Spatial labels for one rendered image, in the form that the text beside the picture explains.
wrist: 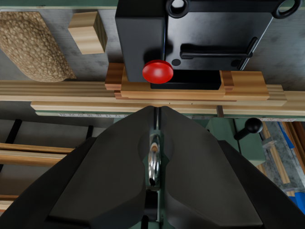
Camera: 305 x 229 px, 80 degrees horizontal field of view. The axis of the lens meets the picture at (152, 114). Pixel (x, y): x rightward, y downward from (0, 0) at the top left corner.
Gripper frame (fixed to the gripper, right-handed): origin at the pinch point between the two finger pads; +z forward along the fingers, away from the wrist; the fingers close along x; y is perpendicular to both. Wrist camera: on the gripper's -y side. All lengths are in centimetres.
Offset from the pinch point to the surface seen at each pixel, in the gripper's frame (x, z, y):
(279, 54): 19.8, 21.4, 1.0
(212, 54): 5.0, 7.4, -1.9
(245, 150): 12.5, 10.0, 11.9
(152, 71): -0.6, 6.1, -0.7
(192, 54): 3.1, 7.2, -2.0
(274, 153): 94, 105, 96
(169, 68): 1.0, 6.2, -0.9
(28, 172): -163, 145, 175
